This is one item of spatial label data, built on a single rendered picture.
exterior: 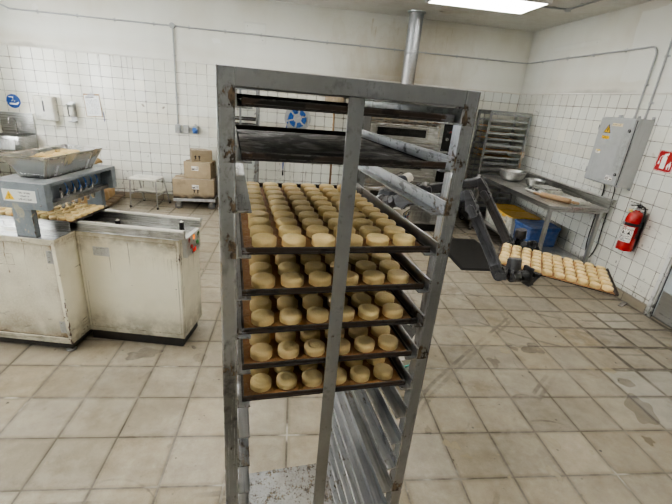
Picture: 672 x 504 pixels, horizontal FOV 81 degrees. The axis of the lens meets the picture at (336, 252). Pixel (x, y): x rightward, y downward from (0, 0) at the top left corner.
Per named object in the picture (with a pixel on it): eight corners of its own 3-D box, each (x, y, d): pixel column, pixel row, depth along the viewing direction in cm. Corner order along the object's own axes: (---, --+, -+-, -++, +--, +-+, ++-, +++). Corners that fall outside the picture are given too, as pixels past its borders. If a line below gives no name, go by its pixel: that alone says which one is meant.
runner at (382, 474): (330, 355, 168) (330, 349, 167) (336, 354, 169) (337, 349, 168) (382, 493, 111) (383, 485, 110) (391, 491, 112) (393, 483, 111)
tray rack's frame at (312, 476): (226, 494, 183) (216, 75, 119) (333, 476, 197) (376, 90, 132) (225, 678, 126) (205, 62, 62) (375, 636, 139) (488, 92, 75)
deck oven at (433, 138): (348, 232, 572) (363, 81, 499) (339, 210, 683) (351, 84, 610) (452, 237, 590) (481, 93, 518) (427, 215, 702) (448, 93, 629)
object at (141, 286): (90, 339, 289) (71, 222, 257) (117, 315, 321) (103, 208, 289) (185, 349, 288) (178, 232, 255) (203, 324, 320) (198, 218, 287)
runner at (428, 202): (348, 163, 139) (349, 154, 138) (355, 163, 140) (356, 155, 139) (431, 215, 82) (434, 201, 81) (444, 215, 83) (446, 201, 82)
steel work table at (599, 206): (465, 228, 645) (478, 167, 610) (507, 230, 654) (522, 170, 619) (529, 277, 470) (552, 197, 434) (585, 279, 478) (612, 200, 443)
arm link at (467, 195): (478, 187, 213) (474, 187, 205) (479, 212, 215) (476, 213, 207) (400, 194, 236) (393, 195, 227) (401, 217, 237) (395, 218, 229)
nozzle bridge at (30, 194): (0, 235, 242) (-13, 179, 229) (78, 205, 309) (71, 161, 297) (53, 240, 241) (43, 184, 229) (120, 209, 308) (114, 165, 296)
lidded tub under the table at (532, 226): (508, 236, 540) (513, 218, 531) (540, 238, 547) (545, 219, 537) (524, 246, 505) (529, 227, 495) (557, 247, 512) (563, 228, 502)
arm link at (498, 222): (479, 188, 260) (477, 193, 251) (487, 184, 257) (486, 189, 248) (505, 243, 268) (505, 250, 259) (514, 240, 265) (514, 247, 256)
